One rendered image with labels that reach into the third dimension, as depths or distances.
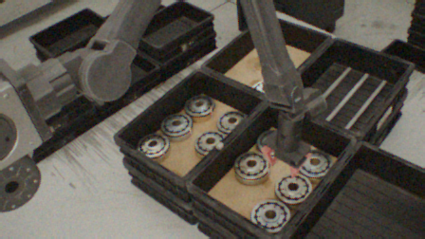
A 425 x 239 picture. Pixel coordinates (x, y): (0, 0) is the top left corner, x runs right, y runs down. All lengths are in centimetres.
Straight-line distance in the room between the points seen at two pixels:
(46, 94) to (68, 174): 98
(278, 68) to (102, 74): 40
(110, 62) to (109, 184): 89
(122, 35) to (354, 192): 81
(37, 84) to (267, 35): 47
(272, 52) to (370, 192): 54
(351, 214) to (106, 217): 74
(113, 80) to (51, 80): 9
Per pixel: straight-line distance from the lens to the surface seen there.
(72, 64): 72
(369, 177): 134
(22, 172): 106
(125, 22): 75
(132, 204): 149
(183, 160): 139
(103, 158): 165
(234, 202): 127
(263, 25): 93
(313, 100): 108
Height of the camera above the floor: 186
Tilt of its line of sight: 44 degrees down
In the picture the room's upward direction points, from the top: 9 degrees counter-clockwise
